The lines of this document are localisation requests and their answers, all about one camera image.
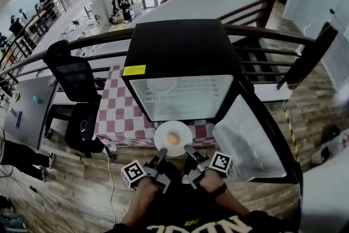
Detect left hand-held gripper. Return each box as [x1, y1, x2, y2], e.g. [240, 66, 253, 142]
[121, 147, 171, 194]

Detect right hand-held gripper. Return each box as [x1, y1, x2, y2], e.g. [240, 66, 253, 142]
[182, 144, 233, 189]

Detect orange round food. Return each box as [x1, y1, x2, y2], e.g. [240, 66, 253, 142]
[166, 132, 180, 145]

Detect white round plate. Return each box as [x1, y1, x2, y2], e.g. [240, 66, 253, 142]
[154, 120, 194, 158]

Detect black mini fridge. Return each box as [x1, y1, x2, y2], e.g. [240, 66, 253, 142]
[122, 18, 303, 185]

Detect person's right forearm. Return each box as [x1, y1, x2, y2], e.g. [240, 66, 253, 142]
[200, 170, 251, 218]

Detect person's left forearm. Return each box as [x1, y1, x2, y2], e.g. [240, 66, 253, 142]
[119, 178, 160, 227]

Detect black wristband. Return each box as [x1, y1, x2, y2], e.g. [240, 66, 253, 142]
[211, 182, 227, 196]

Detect black trousers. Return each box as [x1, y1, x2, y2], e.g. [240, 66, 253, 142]
[152, 162, 232, 224]

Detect red white checkered tablecloth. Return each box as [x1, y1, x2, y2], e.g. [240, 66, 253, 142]
[94, 64, 219, 148]

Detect black printed shirt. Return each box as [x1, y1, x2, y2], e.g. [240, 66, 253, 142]
[105, 210, 298, 233]

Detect white plate with food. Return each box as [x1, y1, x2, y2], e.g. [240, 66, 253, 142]
[146, 77, 177, 94]

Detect yellow warning label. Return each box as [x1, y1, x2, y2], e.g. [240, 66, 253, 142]
[122, 64, 147, 76]

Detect yellow black floor tape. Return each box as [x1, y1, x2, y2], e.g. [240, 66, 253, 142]
[283, 109, 299, 162]

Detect black mesh office chair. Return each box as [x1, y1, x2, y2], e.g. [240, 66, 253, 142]
[43, 40, 117, 159]

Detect grey desk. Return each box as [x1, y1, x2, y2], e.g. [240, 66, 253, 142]
[2, 75, 59, 151]

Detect yellow low table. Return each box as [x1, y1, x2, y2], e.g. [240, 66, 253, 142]
[109, 23, 129, 32]

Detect black bag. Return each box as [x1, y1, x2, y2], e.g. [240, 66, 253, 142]
[320, 124, 341, 145]

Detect white table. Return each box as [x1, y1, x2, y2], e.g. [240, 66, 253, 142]
[299, 155, 349, 233]

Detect white plastic bag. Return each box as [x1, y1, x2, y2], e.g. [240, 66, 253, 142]
[326, 133, 349, 153]

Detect dark wooden railing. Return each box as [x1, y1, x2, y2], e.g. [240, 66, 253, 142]
[0, 0, 339, 96]

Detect white cabinet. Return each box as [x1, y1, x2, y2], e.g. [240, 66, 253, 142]
[89, 0, 110, 27]

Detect clothes rack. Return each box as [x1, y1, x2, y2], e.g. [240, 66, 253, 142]
[110, 0, 134, 24]

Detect white floor cable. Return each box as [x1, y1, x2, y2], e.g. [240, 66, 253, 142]
[107, 143, 131, 227]

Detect white wire shelf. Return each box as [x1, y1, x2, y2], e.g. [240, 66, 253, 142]
[144, 76, 221, 103]

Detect black floor cable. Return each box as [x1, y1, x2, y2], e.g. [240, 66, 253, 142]
[0, 166, 71, 233]

